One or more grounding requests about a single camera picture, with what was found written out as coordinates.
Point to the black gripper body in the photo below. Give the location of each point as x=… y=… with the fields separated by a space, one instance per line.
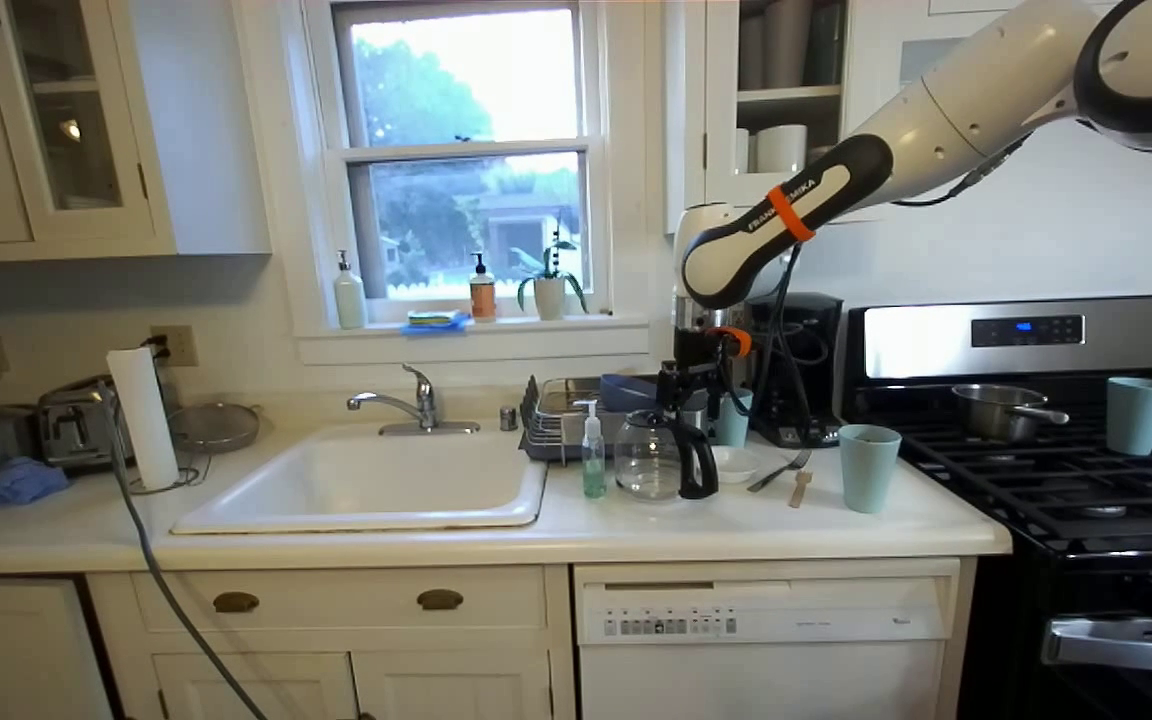
x=700 y=352

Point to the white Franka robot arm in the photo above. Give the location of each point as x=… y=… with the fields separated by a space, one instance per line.
x=949 y=104

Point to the black coffeemaker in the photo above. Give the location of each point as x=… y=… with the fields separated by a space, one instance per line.
x=808 y=360

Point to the potted plant white pot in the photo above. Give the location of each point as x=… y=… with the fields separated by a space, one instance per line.
x=549 y=294

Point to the glass pot lid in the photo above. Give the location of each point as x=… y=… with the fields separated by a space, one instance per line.
x=216 y=427

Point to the small teal cup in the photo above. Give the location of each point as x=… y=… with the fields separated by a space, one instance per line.
x=733 y=427

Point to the blue dish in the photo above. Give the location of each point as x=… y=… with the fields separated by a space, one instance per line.
x=629 y=389

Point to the metal fork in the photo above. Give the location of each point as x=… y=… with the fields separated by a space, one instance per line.
x=779 y=470

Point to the green dish soap bottle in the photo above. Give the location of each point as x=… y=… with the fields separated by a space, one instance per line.
x=593 y=464

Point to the black dish rack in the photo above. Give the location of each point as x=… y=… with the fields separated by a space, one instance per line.
x=552 y=427

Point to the white mug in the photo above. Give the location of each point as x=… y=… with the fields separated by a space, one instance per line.
x=779 y=146

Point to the orange soap bottle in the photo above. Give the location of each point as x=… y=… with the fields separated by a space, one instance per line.
x=480 y=294

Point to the white dishwasher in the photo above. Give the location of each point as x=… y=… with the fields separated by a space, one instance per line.
x=761 y=641

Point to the blue sponge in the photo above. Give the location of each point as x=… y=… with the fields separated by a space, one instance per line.
x=439 y=322

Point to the chrome faucet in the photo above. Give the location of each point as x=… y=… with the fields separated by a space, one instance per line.
x=419 y=397

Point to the white open shelf cabinet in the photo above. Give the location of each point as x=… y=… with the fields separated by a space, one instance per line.
x=717 y=81

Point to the steel saucepan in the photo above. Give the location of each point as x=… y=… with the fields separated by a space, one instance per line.
x=999 y=410

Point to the white framed window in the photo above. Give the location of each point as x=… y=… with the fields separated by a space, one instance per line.
x=462 y=146

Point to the white kitchen sink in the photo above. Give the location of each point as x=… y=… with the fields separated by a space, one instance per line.
x=376 y=481

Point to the white pump bottle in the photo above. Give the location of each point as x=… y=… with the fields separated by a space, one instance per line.
x=350 y=301

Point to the black steel gas range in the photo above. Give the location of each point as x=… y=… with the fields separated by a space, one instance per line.
x=1081 y=505

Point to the white base cabinets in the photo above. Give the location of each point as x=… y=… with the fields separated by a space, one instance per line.
x=337 y=641

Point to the white paper towel roll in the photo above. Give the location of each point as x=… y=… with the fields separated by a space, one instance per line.
x=142 y=419

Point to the silver toaster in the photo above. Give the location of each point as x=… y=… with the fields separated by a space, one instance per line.
x=77 y=427

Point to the blue cloth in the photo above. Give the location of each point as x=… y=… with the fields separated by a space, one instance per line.
x=22 y=481

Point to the white glass door cabinet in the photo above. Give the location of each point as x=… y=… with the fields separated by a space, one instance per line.
x=70 y=121

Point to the wall power outlet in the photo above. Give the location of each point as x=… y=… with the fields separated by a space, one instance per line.
x=177 y=346

